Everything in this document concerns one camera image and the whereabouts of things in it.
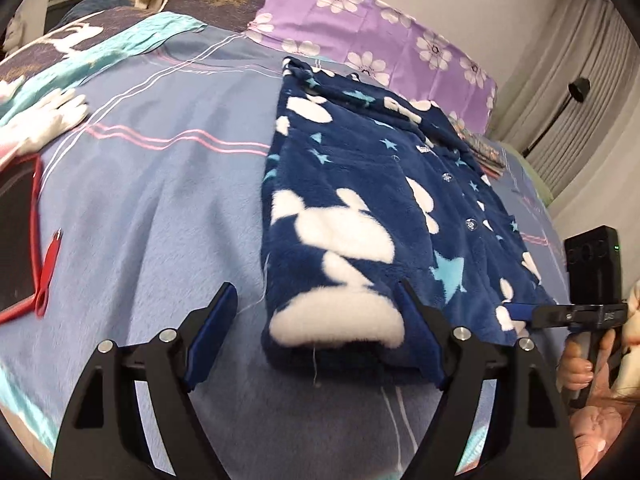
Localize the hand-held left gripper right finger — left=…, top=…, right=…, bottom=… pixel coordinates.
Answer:
left=394, top=280, right=582, bottom=480

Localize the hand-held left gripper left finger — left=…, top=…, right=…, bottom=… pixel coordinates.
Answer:
left=50, top=281, right=241, bottom=480

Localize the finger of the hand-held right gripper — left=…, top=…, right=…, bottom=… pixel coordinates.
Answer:
left=501, top=302, right=538, bottom=335

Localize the navy fleece star-print pajama top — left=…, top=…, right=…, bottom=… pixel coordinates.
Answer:
left=260, top=56, right=558, bottom=387

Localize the person's right hand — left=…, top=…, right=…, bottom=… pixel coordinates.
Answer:
left=556, top=327, right=622, bottom=403

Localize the green mattress cover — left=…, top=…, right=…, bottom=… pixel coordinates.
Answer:
left=517, top=152, right=556, bottom=207

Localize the person's pink fleece clothing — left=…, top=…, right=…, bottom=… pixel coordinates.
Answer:
left=570, top=280, right=640, bottom=468

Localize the blue striped bed sheet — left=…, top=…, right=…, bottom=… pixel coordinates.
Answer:
left=0, top=15, right=572, bottom=480

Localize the small floral patterned cloth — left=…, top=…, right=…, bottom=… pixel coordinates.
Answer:
left=447, top=111, right=506, bottom=179

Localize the grey pleated curtain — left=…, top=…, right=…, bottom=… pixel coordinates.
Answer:
left=500, top=0, right=640, bottom=202

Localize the black floor lamp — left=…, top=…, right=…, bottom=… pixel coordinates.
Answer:
left=522, top=77, right=591, bottom=156

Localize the red-framed drawing tablet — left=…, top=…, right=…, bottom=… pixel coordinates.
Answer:
left=0, top=154, right=44, bottom=324

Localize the white glove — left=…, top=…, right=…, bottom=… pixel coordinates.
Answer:
left=0, top=87, right=91, bottom=171

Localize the purple floral pillow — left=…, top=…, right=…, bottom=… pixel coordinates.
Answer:
left=245, top=0, right=498, bottom=136

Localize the dark blue cloth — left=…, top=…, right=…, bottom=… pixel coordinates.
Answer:
left=44, top=0, right=132, bottom=32

